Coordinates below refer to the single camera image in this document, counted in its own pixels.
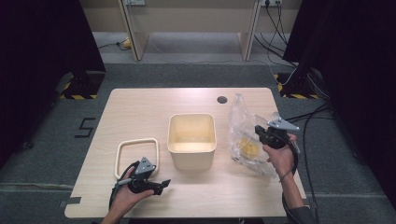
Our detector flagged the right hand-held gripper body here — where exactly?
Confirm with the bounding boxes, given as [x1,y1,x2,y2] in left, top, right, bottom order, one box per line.
[262,117,301,149]

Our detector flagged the black hanging cables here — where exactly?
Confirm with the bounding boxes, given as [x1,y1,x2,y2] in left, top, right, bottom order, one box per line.
[253,3,300,68]

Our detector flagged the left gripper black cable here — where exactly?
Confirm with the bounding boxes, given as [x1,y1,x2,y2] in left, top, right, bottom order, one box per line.
[107,160,141,210]

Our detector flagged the cream plastic bin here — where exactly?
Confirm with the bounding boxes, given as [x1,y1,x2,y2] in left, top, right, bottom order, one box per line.
[166,113,218,171]

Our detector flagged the clear smiley plastic bag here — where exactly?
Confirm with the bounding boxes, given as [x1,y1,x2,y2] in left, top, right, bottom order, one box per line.
[228,92,281,178]

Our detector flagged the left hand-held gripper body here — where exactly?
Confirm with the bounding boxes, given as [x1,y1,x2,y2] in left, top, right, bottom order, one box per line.
[115,156,157,194]

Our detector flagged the black curtain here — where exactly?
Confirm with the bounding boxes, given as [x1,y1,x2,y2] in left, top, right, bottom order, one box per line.
[0,0,106,169]
[281,0,396,213]

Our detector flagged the black floor cables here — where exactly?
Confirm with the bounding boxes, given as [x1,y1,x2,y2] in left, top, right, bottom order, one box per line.
[281,102,336,224]

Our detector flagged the striped black stand base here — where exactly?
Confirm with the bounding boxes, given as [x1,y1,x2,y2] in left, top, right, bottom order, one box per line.
[59,70,106,101]
[274,72,321,100]

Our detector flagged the person's right hand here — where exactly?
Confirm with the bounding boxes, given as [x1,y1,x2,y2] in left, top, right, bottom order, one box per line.
[262,133,298,180]

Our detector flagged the person's left hand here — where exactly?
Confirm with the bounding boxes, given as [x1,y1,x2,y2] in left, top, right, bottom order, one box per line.
[109,167,155,216]

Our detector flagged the cream bin rim ring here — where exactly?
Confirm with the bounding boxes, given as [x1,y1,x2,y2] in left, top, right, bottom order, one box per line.
[114,137,161,180]

